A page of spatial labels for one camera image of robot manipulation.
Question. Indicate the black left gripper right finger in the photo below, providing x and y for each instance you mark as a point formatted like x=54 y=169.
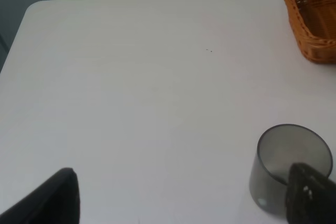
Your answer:
x=310 y=196

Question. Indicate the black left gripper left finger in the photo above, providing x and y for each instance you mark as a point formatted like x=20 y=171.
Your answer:
x=57 y=200

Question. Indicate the brown wicker basket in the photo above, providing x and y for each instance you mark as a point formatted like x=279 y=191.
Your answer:
x=313 y=25

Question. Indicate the translucent grey plastic cup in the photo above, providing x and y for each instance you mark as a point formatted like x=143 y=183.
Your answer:
x=278 y=148

